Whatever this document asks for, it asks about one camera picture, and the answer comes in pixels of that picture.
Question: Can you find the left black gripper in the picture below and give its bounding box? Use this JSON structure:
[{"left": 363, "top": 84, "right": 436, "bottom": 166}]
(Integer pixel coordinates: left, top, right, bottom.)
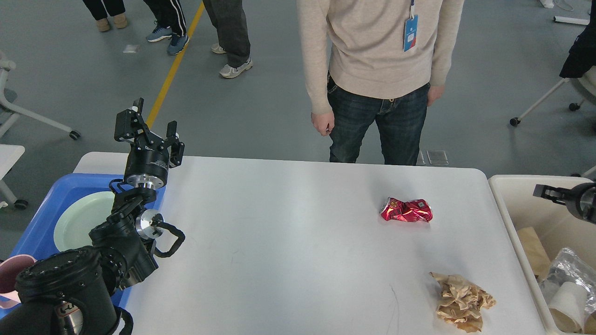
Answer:
[{"left": 114, "top": 98, "right": 185, "bottom": 189}]

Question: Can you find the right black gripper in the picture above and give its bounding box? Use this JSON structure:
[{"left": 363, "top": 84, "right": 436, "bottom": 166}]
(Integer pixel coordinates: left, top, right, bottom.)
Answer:
[{"left": 534, "top": 183, "right": 596, "bottom": 224}]

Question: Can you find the brown paper bag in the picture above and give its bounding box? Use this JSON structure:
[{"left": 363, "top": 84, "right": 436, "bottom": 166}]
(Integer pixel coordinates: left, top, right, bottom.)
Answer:
[{"left": 516, "top": 227, "right": 551, "bottom": 282}]

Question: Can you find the silver foil bag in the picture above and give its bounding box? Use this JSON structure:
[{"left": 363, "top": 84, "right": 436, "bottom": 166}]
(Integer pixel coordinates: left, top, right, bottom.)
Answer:
[{"left": 539, "top": 248, "right": 595, "bottom": 323}]

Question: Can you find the white paper cup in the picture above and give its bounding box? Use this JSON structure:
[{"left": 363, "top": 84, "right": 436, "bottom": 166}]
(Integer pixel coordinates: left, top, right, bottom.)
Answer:
[{"left": 549, "top": 281, "right": 588, "bottom": 333}]

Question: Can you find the light green plate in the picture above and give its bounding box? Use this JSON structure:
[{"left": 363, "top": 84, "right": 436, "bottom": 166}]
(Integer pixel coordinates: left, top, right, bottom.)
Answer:
[{"left": 54, "top": 191, "right": 115, "bottom": 249}]

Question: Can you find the brown paper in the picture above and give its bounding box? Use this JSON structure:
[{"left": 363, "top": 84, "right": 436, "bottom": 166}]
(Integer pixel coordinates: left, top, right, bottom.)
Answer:
[{"left": 429, "top": 272, "right": 497, "bottom": 333}]

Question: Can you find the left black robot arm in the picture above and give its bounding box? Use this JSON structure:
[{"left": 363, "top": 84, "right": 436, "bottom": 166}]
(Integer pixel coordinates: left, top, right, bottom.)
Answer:
[{"left": 1, "top": 98, "right": 185, "bottom": 335}]

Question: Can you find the white plastic bin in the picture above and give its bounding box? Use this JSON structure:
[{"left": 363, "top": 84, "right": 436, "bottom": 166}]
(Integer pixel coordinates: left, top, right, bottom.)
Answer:
[{"left": 489, "top": 174, "right": 596, "bottom": 335}]

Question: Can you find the white office chair right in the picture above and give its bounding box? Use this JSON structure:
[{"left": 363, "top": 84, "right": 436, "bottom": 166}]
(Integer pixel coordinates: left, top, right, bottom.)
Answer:
[{"left": 508, "top": 67, "right": 596, "bottom": 127}]

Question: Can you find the person in striped trackpants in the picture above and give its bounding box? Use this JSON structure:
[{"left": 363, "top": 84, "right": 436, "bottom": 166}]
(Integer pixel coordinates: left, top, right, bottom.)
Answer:
[{"left": 144, "top": 0, "right": 189, "bottom": 55}]

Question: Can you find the person in tan boots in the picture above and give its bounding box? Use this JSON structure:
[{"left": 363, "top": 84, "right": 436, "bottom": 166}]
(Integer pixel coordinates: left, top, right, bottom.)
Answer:
[{"left": 83, "top": 0, "right": 128, "bottom": 33}]

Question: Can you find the yellow plate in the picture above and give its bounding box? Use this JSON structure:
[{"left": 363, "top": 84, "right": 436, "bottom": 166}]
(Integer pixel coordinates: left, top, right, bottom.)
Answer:
[{"left": 53, "top": 230, "right": 70, "bottom": 252}]

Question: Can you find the black jacket on chair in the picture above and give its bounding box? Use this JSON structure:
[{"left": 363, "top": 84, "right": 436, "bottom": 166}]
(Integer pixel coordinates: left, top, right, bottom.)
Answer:
[{"left": 559, "top": 26, "right": 596, "bottom": 79}]

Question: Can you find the person in grey trousers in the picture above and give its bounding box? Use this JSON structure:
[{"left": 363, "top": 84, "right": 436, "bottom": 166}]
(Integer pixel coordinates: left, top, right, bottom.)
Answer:
[{"left": 203, "top": 0, "right": 253, "bottom": 79}]

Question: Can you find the white chair base left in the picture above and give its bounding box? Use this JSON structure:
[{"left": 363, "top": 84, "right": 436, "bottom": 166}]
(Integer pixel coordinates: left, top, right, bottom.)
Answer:
[{"left": 0, "top": 51, "right": 81, "bottom": 141}]

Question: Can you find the blue plastic tray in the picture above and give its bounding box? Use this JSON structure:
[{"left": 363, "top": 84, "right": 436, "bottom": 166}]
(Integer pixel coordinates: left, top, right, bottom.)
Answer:
[{"left": 1, "top": 174, "right": 159, "bottom": 319}]

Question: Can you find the pink mug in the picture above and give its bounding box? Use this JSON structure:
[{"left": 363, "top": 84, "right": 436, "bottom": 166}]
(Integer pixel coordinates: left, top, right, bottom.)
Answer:
[{"left": 0, "top": 254, "right": 37, "bottom": 309}]

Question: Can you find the blue id badge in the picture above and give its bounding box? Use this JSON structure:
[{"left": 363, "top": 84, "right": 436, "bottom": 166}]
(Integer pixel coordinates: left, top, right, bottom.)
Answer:
[{"left": 403, "top": 0, "right": 419, "bottom": 52}]

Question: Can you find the person in beige sweater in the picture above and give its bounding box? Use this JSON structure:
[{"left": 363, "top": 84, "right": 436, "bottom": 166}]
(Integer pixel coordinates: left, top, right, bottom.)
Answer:
[{"left": 296, "top": 0, "right": 464, "bottom": 166}]

